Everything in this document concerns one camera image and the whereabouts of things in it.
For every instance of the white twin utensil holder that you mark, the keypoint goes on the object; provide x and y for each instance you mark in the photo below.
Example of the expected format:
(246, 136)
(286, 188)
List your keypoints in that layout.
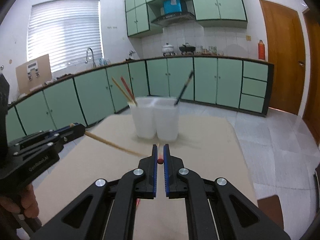
(155, 116)

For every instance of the brown wooden door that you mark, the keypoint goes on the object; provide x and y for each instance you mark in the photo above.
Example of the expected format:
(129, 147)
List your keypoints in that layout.
(311, 113)
(286, 50)

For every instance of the green upper kitchen cabinets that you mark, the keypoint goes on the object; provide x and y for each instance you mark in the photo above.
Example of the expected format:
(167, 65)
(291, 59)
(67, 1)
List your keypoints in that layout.
(208, 13)

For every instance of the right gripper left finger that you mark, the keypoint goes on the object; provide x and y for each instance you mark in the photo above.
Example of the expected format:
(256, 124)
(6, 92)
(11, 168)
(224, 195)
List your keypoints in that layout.
(106, 209)

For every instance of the orange thermos bottle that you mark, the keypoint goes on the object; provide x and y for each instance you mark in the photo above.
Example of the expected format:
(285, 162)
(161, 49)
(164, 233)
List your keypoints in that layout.
(261, 50)

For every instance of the blue box on shelf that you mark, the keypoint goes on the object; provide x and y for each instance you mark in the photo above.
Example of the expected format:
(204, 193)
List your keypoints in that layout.
(171, 6)

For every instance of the white window blind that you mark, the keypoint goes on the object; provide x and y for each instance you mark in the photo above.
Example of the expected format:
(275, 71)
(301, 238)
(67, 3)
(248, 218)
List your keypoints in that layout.
(64, 29)

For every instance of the person's left hand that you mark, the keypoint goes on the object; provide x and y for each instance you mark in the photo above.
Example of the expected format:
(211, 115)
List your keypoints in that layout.
(28, 204)

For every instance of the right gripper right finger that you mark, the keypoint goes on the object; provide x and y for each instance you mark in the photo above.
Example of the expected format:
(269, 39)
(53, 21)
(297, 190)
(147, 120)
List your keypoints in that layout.
(215, 209)

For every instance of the chrome sink faucet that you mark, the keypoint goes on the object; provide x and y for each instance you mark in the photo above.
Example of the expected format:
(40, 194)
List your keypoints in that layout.
(90, 56)

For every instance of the green kitchen cabinets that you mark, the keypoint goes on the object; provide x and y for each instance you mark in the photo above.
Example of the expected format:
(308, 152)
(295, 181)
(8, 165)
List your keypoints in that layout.
(208, 13)
(237, 84)

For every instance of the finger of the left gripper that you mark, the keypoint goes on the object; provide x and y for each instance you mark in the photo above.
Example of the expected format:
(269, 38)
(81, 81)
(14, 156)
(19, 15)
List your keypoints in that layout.
(67, 138)
(63, 127)

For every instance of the white cooking pot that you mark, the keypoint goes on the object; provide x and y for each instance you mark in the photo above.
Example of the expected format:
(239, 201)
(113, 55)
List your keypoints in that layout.
(168, 49)

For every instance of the green lower kitchen cabinets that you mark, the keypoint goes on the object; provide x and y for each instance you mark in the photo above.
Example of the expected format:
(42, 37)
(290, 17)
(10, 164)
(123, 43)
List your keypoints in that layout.
(237, 84)

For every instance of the plain bamboo chopstick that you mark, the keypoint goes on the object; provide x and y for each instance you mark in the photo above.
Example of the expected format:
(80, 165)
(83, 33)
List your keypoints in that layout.
(129, 99)
(111, 144)

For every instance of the black wok on stove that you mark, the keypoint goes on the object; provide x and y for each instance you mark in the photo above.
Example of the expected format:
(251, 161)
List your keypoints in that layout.
(187, 49)

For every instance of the brown chopstick in holder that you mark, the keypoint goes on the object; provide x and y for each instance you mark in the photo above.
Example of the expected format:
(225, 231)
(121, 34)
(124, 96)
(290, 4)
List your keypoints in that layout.
(128, 90)

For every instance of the red-handled patterned chopstick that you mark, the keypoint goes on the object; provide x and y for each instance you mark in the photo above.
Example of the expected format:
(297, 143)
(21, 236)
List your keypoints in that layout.
(159, 161)

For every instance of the black chopstick in holder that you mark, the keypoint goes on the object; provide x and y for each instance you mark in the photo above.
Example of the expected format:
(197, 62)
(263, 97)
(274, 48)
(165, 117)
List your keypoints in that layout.
(184, 88)

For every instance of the cardboard box on counter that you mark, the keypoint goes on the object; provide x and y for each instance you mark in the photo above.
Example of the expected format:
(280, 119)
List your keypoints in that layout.
(33, 73)

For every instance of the beige table cloth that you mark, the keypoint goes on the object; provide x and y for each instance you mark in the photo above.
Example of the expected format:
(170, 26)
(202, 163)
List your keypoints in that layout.
(206, 145)

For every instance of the black range hood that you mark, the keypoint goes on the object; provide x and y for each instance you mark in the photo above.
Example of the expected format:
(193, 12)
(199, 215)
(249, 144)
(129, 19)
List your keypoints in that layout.
(173, 18)

